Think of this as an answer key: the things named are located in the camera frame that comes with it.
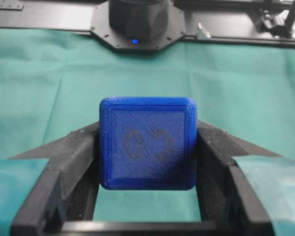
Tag green table cloth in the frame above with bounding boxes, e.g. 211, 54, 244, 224
0, 29, 295, 236

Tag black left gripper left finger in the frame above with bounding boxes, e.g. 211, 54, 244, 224
10, 122, 99, 236

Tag black camera stand clamp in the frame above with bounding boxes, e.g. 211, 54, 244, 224
259, 0, 295, 38

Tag black right robot arm base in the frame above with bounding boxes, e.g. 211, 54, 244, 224
90, 0, 186, 52

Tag blue 3D-printed cube block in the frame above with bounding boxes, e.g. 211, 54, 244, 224
99, 97, 197, 190

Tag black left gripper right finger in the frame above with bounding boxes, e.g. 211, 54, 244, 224
195, 120, 279, 236

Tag black aluminium frame rail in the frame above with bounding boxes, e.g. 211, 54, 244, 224
0, 0, 295, 51

